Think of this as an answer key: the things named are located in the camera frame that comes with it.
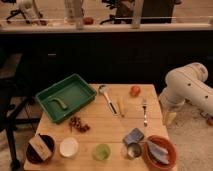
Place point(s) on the orange bowl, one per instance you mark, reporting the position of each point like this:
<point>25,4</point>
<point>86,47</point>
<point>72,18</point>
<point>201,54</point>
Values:
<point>155,165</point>

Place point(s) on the red object on shelf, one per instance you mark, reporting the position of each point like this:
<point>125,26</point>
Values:
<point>88,20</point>

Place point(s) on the metal cup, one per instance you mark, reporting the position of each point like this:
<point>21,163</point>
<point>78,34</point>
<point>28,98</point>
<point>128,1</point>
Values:
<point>134,150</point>

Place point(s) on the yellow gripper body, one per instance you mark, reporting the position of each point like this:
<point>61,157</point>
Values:
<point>168,117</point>

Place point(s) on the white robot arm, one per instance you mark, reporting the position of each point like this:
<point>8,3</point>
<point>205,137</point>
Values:
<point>186,83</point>

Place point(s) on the wooden box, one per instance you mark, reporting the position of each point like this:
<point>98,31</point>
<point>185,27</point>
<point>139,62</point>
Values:
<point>40,147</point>

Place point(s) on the blue sponge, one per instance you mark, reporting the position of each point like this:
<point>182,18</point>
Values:
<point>134,136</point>

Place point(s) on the blue grey cloth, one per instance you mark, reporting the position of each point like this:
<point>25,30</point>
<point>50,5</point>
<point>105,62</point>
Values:
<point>159,153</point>

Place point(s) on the green plastic cup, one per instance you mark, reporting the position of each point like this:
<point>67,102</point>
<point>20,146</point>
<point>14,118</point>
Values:
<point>101,152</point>

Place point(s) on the white paper cup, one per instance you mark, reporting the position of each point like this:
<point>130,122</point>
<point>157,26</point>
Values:
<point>69,147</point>

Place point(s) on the silver fork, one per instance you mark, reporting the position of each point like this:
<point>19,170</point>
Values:
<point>144,106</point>

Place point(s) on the black office chair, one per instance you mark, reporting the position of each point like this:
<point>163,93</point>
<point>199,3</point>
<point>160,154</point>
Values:
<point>9,113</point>

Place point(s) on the green plastic tray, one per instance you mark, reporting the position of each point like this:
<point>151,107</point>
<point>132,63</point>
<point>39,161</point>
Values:
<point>73,90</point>

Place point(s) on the bunch of red grapes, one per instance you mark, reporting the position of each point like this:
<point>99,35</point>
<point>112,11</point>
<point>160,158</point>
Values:
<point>75,122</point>

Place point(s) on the metal spoon with dark handle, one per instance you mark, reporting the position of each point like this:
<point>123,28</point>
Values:
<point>104,91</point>

